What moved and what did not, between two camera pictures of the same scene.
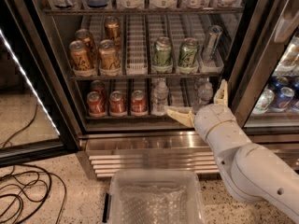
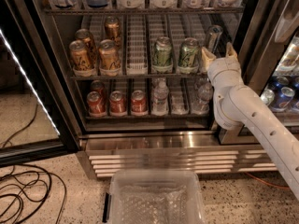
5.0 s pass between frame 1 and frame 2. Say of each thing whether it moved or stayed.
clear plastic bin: stayed
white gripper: moved
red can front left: stayed
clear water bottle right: stayed
